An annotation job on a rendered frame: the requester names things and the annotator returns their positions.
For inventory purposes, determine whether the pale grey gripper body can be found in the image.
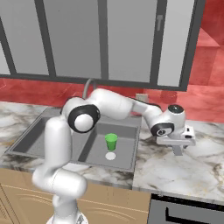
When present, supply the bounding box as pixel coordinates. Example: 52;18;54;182
156;135;197;147

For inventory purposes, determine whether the grey double basin sink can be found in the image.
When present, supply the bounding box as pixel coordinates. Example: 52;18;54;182
4;106;143;173

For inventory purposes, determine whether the green cup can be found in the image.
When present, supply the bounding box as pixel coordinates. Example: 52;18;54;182
104;132;119;151

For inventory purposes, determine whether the white round sink drain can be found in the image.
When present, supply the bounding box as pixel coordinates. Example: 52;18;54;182
104;151;117;161

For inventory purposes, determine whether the grey dishwasher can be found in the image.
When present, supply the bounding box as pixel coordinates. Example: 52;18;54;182
146;192;224;224

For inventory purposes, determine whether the wooden base cupboard front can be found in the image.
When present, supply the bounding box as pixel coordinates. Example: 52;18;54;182
0;167;153;224

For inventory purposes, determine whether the grey curved tap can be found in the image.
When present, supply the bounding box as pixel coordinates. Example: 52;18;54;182
81;77;99;101

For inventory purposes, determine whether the pale wall socket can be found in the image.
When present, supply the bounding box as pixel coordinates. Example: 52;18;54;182
136;93;149;103

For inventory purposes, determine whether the black dishwasher handle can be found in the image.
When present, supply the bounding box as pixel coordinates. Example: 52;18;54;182
164;204;224;224

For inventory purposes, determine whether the grey cupboard door handle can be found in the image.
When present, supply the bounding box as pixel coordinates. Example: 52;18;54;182
156;14;164;32

